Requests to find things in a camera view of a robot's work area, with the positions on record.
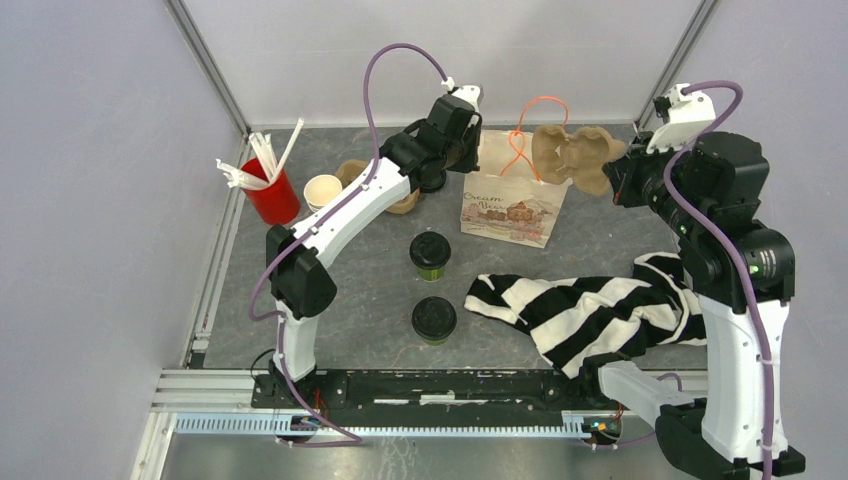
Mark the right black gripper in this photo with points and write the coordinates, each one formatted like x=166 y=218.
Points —
x=627 y=169

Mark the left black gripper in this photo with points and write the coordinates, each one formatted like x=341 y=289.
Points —
x=470 y=164

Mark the brown paper bag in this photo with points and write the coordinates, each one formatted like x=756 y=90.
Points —
x=506 y=199

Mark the black coffee lid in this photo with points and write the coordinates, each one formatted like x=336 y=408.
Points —
x=430 y=250
x=434 y=315

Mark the green paper coffee cup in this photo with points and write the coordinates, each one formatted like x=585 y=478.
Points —
x=434 y=339

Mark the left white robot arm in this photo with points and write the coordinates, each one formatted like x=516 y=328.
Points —
x=298 y=258

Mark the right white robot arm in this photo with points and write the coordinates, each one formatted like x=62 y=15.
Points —
x=743 y=276

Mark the stack of black lids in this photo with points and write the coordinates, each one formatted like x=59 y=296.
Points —
x=434 y=184

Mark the stack of paper cups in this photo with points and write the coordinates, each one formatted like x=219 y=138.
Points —
x=320 y=190

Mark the black white striped cloth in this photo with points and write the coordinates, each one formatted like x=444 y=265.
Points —
x=570 y=320

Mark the red plastic cup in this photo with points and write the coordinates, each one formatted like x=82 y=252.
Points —
x=276 y=204

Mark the white wrapped straws bundle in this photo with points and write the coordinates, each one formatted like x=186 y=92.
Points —
x=271 y=165

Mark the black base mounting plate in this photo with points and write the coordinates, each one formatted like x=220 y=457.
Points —
x=435 y=398

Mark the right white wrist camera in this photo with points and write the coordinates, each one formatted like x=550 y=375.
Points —
x=683 y=116

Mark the aluminium frame rail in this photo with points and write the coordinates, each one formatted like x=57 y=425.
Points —
x=202 y=426

